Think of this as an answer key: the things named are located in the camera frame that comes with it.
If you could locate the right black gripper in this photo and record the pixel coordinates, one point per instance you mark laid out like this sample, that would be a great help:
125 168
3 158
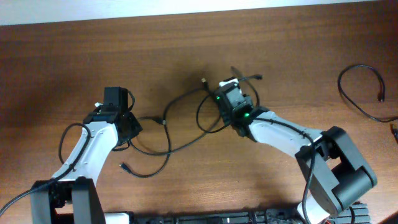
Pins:
225 116

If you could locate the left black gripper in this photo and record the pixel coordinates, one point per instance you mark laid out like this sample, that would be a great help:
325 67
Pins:
137 126

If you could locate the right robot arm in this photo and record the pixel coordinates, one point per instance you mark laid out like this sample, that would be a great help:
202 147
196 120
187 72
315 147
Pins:
335 171

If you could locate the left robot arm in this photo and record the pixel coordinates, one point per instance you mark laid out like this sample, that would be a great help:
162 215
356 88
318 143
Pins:
70 196

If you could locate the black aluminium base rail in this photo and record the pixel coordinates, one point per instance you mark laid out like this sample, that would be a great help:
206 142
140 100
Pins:
361 215

